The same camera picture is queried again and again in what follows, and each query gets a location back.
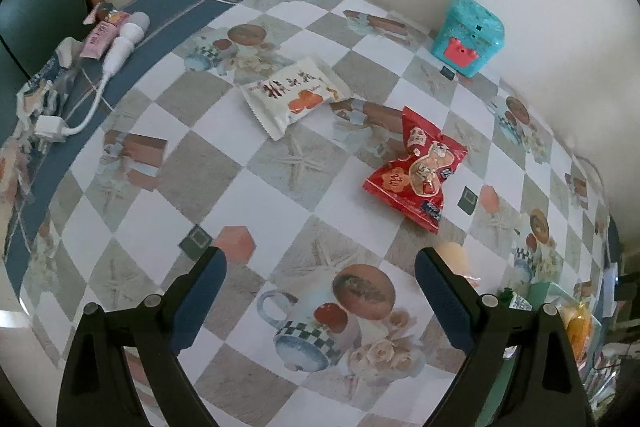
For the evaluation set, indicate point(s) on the white box with teal rim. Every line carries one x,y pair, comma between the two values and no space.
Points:
547,294

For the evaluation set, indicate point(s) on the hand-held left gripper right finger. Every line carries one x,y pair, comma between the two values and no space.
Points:
445,302

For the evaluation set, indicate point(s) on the checkered printed tablecloth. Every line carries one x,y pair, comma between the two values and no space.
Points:
280,217

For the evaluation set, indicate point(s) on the white power adapter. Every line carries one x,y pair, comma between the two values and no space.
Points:
51,128

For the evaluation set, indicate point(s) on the small round pastry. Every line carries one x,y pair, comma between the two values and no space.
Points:
452,257

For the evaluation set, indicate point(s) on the white snack packet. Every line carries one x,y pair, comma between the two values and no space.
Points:
290,97

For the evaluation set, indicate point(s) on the red snack packet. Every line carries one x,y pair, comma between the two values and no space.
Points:
420,172

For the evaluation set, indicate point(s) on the teal toy box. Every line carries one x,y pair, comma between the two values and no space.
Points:
467,32

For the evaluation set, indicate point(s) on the pink tube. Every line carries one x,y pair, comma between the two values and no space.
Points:
102,34

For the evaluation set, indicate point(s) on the yellow bread packet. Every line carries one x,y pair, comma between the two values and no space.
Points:
577,332

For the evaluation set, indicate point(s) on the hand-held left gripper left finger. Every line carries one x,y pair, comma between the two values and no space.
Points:
197,302

